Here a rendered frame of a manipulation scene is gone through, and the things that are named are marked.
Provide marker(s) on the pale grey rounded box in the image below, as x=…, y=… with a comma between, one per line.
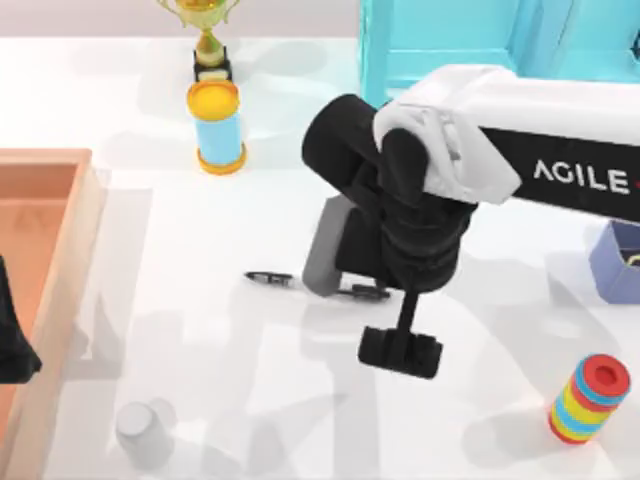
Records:
x=322, y=250

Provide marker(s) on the stack of coloured rings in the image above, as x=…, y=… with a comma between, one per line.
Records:
x=590, y=400

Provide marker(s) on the periwinkle blue box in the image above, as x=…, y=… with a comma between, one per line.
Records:
x=607, y=275

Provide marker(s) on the grey cup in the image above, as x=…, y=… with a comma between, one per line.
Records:
x=140, y=425

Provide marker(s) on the light blue rack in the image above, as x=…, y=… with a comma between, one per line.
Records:
x=400, y=60

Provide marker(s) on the yellow and blue can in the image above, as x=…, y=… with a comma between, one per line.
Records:
x=218, y=130

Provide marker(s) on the gold trophy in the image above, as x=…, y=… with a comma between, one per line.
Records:
x=209, y=45

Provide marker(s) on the shallow salmon-coloured box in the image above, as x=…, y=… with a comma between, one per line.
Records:
x=55, y=225

